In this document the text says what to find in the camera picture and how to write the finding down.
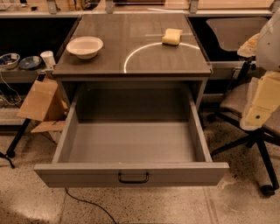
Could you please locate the grey top drawer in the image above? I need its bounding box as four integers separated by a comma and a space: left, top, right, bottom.
33, 82, 230, 188

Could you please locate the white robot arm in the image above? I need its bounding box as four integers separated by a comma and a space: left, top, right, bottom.
237, 10, 280, 130

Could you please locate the grey cabinet with dark top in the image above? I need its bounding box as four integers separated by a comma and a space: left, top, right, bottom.
53, 13, 211, 104

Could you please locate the yellow sponge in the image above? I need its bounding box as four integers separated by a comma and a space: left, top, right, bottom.
162, 28, 183, 46

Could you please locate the white bowl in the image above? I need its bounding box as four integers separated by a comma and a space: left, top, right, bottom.
66, 37, 103, 60

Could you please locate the brown cardboard box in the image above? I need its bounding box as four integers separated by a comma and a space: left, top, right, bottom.
17, 78, 68, 133

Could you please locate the white paper cup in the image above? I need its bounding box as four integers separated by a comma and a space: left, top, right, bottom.
40, 51, 56, 69

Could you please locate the black office chair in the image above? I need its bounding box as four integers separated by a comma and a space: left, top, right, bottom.
211, 14, 280, 197

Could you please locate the grey side shelf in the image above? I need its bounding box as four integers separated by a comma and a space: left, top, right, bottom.
0, 69, 53, 84

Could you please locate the black tripod stand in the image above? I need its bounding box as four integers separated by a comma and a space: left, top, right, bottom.
0, 118, 31, 169

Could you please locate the blue patterned bowl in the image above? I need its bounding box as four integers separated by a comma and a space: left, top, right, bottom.
0, 53, 20, 70

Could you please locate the black top drawer handle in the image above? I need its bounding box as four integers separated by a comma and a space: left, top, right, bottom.
118, 172, 150, 185

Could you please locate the black floor cable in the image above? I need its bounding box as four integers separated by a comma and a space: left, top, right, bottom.
64, 187, 118, 224

